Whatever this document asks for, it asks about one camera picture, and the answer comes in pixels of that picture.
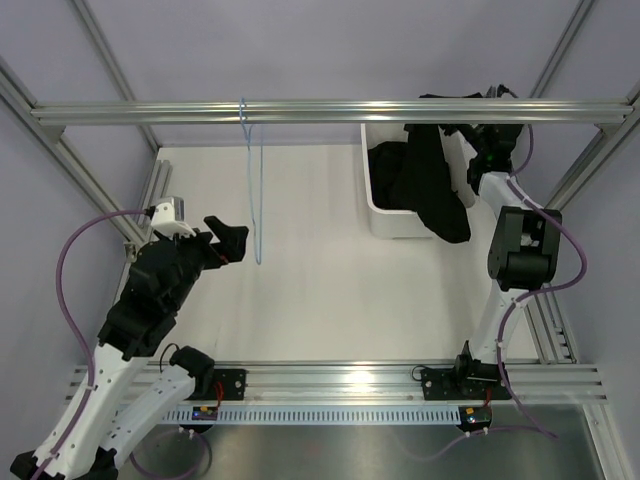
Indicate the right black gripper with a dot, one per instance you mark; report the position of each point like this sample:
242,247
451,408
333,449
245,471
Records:
449,129

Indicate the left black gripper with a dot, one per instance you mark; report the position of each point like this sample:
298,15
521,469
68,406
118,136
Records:
231,251

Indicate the black shirt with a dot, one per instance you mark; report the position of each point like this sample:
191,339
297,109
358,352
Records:
415,176

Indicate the light blue wire hanger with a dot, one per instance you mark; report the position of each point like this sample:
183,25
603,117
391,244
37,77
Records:
255,182

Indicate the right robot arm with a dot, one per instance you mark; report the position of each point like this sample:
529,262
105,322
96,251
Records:
522,258

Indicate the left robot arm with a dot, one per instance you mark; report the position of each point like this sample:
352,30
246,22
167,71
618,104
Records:
93,439

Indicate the white plastic basket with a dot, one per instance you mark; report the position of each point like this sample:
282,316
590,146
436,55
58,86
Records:
405,224

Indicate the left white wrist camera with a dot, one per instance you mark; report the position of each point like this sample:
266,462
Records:
167,218

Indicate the aluminium hanging rail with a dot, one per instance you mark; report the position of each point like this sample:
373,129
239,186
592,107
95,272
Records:
422,110

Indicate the white slotted cable duct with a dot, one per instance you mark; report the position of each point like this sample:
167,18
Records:
270,415

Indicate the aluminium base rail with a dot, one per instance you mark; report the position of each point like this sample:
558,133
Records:
361,383

